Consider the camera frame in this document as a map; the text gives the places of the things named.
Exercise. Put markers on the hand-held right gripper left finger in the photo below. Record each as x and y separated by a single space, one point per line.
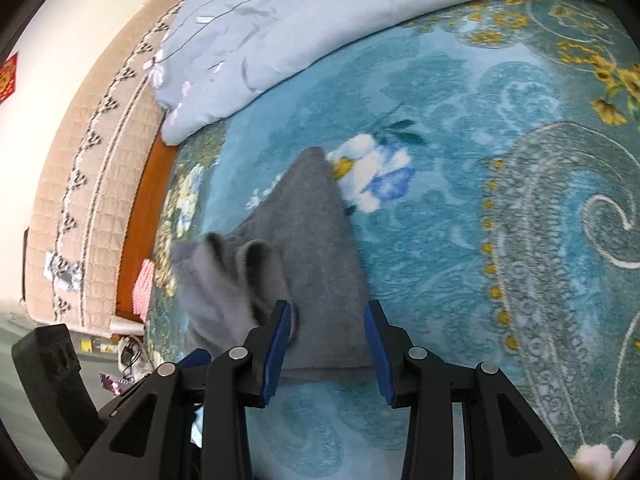
277 355

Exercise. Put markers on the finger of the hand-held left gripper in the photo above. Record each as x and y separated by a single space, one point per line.
197 359

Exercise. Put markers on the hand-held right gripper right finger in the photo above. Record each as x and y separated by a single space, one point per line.
380 355

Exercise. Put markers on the grey sweatpants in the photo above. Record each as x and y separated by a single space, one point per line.
310 240

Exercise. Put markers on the purple patterned item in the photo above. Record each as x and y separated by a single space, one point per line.
112 384

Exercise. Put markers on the pink cloth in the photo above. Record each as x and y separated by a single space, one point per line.
144 290

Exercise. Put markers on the white label tag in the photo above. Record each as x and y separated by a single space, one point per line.
62 272

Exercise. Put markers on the teal floral plush blanket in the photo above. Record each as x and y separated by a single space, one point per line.
450 185

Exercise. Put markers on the beige quilted headboard cover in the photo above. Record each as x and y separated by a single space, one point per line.
100 160

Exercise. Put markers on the light blue floral quilt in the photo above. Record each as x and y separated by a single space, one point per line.
300 20

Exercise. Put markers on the wooden bed frame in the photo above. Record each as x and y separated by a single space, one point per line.
145 200

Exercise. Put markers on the red wall decoration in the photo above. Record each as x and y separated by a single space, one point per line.
7 80

